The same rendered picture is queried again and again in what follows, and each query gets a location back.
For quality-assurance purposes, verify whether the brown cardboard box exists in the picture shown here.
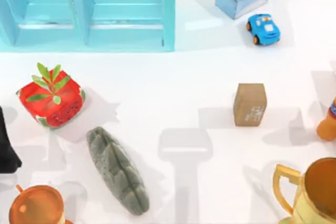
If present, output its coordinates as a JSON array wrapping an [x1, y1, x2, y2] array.
[[233, 83, 267, 127]]

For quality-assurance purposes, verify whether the grey-green bread loaf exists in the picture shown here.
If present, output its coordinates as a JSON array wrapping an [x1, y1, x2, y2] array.
[[86, 126, 150, 216]]

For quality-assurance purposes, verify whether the light blue rack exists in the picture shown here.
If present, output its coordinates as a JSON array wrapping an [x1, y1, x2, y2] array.
[[0, 0, 176, 53]]

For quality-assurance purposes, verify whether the red watermelon plant pot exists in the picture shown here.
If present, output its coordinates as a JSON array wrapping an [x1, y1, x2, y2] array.
[[15, 62, 87, 129]]

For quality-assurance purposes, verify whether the blue toy car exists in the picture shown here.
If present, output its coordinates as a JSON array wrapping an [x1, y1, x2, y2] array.
[[245, 13, 281, 46]]

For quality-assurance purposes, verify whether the orange bottle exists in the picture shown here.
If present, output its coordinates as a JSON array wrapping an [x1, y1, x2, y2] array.
[[316, 95, 336, 142]]

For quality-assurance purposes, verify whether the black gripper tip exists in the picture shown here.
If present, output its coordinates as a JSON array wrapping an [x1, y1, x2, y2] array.
[[0, 106, 23, 174]]

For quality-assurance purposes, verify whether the copper cup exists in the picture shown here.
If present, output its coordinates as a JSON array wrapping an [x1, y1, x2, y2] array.
[[8, 184, 75, 224]]

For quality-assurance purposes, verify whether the gold trophy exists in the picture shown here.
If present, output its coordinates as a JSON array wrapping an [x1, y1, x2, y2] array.
[[272, 157, 336, 224]]

